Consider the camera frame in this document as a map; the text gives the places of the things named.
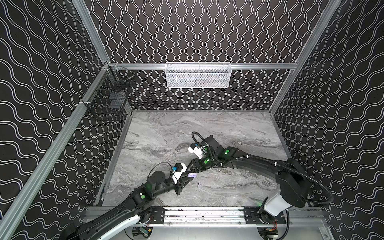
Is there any white wire mesh basket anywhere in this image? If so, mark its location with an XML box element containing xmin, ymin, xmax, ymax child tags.
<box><xmin>165</xmin><ymin>62</ymin><xmax>232</xmax><ymax>89</ymax></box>

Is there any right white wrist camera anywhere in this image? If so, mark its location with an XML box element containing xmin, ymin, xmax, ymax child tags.
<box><xmin>188</xmin><ymin>143</ymin><xmax>208</xmax><ymax>159</ymax></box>

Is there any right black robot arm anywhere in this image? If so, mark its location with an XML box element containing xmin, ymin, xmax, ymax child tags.
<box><xmin>188</xmin><ymin>135</ymin><xmax>310</xmax><ymax>217</ymax></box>

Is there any purple earbud charging case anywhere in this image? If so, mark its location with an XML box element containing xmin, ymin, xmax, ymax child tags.
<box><xmin>188</xmin><ymin>173</ymin><xmax>198</xmax><ymax>178</ymax></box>

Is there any black corrugated cable conduit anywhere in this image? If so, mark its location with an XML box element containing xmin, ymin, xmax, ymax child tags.
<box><xmin>191</xmin><ymin>131</ymin><xmax>334</xmax><ymax>205</ymax></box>

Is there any black wire basket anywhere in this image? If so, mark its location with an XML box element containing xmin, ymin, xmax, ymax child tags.
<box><xmin>86</xmin><ymin>65</ymin><xmax>136</xmax><ymax>122</ymax></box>

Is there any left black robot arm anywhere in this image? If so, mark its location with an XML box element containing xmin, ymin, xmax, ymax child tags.
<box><xmin>59</xmin><ymin>171</ymin><xmax>197</xmax><ymax>240</ymax></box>

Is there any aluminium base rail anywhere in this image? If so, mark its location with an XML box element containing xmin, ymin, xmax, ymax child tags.
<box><xmin>85</xmin><ymin>205</ymin><xmax>326</xmax><ymax>227</ymax></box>

